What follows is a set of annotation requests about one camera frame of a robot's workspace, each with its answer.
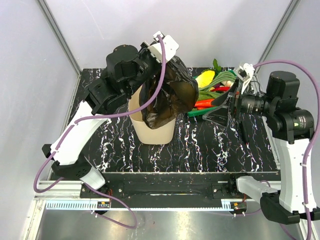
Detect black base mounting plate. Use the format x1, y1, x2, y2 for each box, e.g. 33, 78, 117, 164
80, 172, 248, 209

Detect red chili pepper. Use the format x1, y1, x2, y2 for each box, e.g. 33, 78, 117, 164
211, 86, 230, 92

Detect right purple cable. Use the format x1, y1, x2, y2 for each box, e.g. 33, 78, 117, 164
207, 59, 320, 240

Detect large orange carrot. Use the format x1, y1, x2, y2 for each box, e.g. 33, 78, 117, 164
194, 98, 215, 108

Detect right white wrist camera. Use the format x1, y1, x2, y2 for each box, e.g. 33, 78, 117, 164
234, 63, 255, 94

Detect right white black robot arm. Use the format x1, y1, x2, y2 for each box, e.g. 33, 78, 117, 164
203, 71, 320, 225

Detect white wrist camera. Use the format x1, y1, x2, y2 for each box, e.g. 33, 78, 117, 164
234, 63, 255, 94
147, 31, 180, 63

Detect green plastic basket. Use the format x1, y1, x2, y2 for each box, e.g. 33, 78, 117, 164
187, 70, 236, 117

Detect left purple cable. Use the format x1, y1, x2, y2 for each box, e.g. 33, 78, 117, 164
33, 34, 167, 230

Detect black trash bag roll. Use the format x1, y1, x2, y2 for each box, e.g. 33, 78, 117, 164
139, 55, 200, 130

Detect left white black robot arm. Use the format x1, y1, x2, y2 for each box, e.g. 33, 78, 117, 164
42, 36, 171, 198

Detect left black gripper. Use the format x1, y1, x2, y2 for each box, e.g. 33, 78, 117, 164
125, 40, 165, 96

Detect green long beans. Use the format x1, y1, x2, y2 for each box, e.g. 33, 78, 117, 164
199, 71, 236, 91

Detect beige plastic trash bin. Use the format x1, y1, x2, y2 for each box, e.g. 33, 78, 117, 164
129, 89, 177, 145

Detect yellow white napa cabbage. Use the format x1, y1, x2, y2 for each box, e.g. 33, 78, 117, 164
195, 70, 216, 89

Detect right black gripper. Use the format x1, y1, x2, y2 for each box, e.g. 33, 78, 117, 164
202, 76, 276, 127

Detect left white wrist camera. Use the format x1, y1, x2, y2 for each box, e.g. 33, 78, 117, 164
147, 31, 180, 63

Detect purple cable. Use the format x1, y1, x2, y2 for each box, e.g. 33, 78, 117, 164
207, 59, 320, 240
33, 34, 167, 230

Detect aluminium frame rail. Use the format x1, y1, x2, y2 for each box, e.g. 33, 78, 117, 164
32, 179, 311, 240

